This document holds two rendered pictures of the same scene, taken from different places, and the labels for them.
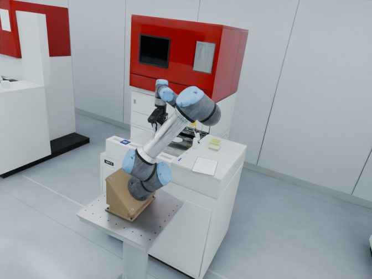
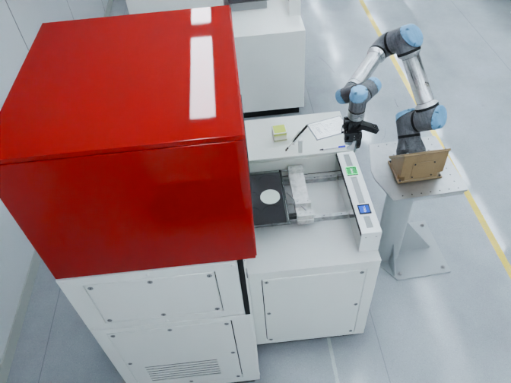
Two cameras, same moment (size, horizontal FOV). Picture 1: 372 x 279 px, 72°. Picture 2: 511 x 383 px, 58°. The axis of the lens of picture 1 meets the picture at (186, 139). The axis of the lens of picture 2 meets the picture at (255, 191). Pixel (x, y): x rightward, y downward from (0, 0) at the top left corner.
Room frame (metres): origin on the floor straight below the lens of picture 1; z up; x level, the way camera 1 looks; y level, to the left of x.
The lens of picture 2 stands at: (2.73, 1.48, 2.64)
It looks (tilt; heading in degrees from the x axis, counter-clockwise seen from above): 47 degrees down; 245
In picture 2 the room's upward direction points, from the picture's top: 5 degrees counter-clockwise
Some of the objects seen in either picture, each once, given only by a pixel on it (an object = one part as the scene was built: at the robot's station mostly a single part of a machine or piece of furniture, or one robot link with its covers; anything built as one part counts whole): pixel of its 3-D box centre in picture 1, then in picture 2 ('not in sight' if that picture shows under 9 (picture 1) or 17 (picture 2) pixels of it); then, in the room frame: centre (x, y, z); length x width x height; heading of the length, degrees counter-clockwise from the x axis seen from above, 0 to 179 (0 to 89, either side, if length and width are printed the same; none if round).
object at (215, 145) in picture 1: (215, 145); (279, 133); (1.75, -0.22, 1.00); 0.07 x 0.07 x 0.07; 69
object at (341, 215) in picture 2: not in sight; (297, 219); (1.92, 0.24, 0.84); 0.50 x 0.02 x 0.03; 156
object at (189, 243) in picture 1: (169, 200); (299, 238); (1.80, 0.07, 0.41); 0.97 x 0.64 x 0.82; 66
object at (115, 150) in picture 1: (139, 156); (356, 198); (1.62, 0.31, 0.89); 0.55 x 0.09 x 0.14; 66
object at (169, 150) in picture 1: (168, 150); (299, 195); (1.84, 0.12, 0.87); 0.36 x 0.08 x 0.03; 66
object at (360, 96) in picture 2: (161, 88); (358, 99); (1.58, 0.19, 1.40); 0.09 x 0.08 x 0.11; 22
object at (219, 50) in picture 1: (190, 57); (147, 136); (2.50, 0.06, 1.52); 0.81 x 0.75 x 0.59; 66
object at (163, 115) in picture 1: (160, 113); (353, 128); (1.59, 0.19, 1.25); 0.09 x 0.08 x 0.12; 156
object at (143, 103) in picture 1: (168, 115); (239, 213); (2.21, 0.19, 1.02); 0.82 x 0.03 x 0.40; 66
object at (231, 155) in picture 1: (212, 161); (290, 144); (1.68, -0.21, 0.89); 0.62 x 0.35 x 0.14; 156
